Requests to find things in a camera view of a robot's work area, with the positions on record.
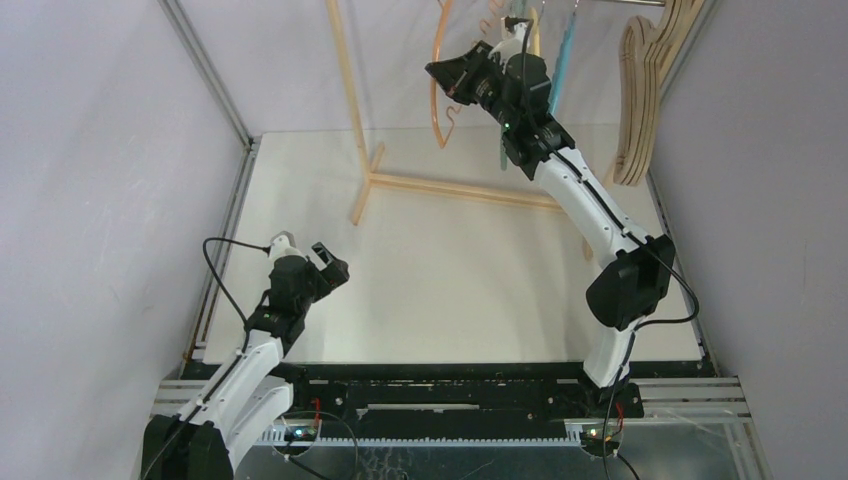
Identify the yellow wire hanger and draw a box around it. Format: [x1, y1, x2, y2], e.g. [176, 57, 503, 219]
[528, 7, 541, 57]

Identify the orange wire hanger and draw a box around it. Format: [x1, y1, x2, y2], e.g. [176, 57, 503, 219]
[431, 0, 506, 150]

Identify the blue wire hanger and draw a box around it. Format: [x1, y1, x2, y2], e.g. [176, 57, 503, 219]
[548, 0, 580, 115]

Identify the beige plastic hanger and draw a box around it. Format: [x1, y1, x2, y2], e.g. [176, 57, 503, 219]
[619, 13, 690, 187]
[612, 13, 677, 187]
[625, 0, 700, 187]
[635, 1, 704, 184]

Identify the green wire hanger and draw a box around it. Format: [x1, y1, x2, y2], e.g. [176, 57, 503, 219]
[499, 126, 510, 171]

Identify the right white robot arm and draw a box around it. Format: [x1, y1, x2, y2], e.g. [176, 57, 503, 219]
[425, 39, 675, 416]

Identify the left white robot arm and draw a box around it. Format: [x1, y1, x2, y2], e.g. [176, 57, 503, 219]
[138, 233, 350, 479]

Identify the wooden clothes rack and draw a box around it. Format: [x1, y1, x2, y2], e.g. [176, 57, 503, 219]
[324, 0, 704, 261]

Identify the left circuit board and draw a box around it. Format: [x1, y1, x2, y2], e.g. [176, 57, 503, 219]
[282, 426, 319, 445]

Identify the circuit board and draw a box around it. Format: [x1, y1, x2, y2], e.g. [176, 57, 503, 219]
[282, 426, 319, 445]
[580, 427, 619, 446]

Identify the right circuit board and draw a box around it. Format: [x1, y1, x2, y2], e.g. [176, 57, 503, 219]
[580, 427, 619, 446]

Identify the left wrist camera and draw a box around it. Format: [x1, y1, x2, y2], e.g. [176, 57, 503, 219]
[267, 231, 304, 263]

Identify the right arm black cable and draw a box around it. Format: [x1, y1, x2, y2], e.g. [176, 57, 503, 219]
[506, 17, 701, 480]

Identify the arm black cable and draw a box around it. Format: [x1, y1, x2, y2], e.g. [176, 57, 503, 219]
[139, 238, 274, 480]
[506, 17, 701, 480]

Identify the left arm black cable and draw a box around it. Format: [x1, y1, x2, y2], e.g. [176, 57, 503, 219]
[139, 238, 274, 480]

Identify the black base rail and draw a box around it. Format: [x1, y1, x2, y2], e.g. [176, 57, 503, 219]
[228, 361, 644, 440]

